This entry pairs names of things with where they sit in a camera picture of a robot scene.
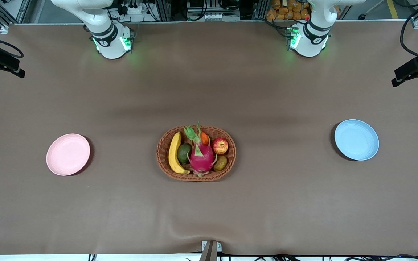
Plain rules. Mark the yellow banana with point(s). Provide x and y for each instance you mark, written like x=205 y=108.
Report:
x=173 y=152

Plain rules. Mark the red apple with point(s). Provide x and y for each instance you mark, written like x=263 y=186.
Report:
x=220 y=145

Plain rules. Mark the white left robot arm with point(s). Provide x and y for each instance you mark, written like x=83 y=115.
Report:
x=312 y=36

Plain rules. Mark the light blue plate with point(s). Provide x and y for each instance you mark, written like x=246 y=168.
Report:
x=356 y=139

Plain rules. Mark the pink plate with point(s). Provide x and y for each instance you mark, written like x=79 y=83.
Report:
x=67 y=154

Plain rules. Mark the orange items pile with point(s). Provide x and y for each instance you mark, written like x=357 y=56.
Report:
x=285 y=11

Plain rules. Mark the white power strip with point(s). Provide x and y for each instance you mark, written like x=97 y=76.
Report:
x=136 y=9

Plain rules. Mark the brown wicker basket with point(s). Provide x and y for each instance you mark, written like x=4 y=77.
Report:
x=163 y=152

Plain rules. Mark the green avocado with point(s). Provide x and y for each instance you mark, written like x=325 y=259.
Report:
x=184 y=153

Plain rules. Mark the table cover cloth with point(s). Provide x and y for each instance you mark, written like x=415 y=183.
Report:
x=209 y=90

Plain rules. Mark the brown kiwi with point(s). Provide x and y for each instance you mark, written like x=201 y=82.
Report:
x=220 y=163

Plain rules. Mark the orange fruit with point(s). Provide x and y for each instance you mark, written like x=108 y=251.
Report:
x=204 y=138

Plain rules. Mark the grey electronics box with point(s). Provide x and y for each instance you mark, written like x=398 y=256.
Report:
x=212 y=11

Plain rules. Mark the pink dragon fruit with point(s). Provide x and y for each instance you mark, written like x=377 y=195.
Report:
x=201 y=157

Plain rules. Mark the grey metal bracket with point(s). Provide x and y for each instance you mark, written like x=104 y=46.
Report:
x=209 y=250

